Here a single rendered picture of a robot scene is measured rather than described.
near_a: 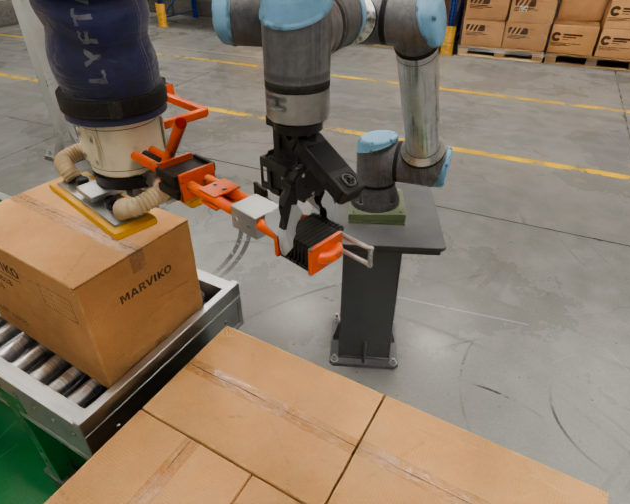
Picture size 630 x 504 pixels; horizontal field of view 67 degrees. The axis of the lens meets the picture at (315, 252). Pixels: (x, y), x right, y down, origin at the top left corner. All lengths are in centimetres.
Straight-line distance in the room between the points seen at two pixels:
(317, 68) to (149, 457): 110
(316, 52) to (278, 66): 5
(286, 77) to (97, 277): 88
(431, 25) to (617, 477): 175
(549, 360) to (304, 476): 153
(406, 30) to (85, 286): 103
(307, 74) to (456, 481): 107
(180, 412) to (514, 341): 168
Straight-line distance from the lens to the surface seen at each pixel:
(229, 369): 156
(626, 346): 280
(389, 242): 173
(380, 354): 228
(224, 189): 91
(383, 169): 175
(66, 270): 141
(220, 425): 144
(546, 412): 233
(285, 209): 70
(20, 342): 190
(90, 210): 119
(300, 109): 66
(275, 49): 64
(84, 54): 107
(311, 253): 72
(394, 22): 129
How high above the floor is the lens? 171
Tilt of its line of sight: 35 degrees down
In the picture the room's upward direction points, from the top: straight up
